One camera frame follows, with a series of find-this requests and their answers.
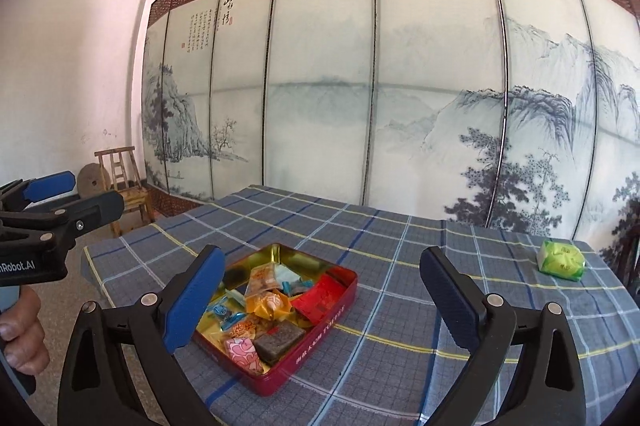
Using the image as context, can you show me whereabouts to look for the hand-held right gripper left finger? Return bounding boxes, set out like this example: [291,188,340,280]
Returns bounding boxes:
[57,245,227,426]

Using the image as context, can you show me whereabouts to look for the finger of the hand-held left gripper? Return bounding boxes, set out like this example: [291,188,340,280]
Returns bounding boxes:
[0,171,77,212]
[0,190,125,253]

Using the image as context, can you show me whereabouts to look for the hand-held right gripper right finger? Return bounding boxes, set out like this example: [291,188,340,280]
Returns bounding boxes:
[419,247,586,426]

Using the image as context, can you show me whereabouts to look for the blue candy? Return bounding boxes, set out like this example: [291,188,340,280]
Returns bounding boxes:
[206,299,232,320]
[220,312,249,332]
[281,278,310,298]

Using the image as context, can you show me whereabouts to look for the orange snack packet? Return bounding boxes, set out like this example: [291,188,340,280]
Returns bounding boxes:
[227,316,261,341]

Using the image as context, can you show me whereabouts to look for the clear packet with orange print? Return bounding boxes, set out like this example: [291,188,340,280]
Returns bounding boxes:
[245,264,277,298]

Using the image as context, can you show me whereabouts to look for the pink patterned snack packet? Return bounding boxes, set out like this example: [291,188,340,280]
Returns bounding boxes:
[223,336,265,376]

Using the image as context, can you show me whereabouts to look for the yellow snack packet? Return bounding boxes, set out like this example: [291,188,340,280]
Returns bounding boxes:
[244,289,295,322]

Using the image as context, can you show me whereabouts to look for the dark brown cake packet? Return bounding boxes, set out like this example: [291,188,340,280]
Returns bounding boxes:
[253,322,307,366]

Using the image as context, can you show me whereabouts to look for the pale teal snack packet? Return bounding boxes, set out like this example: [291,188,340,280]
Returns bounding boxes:
[273,263,301,287]

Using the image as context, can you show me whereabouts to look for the red snack packet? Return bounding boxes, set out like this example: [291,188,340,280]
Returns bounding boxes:
[291,274,349,325]

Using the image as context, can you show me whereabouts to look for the red tin box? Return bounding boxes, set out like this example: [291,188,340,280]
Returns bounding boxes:
[192,243,360,398]

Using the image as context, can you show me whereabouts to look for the person's left hand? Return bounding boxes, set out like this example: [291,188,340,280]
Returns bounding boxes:
[0,290,51,376]

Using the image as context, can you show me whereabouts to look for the round stone disc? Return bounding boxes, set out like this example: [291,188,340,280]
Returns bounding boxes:
[77,163,104,197]

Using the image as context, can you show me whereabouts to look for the light wooden chair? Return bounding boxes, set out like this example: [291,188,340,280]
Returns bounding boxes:
[93,146,156,239]

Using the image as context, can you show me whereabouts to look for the grey plaid tablecloth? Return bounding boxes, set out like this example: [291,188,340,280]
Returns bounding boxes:
[81,185,640,426]

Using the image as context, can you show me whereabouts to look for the green tissue pack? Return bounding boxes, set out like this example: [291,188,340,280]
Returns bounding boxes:
[536,239,587,281]

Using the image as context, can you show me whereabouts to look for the dark wooden chair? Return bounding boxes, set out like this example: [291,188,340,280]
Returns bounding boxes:
[617,226,640,297]

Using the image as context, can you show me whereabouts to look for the painted landscape folding screen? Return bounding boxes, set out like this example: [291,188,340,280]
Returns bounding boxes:
[142,0,640,257]

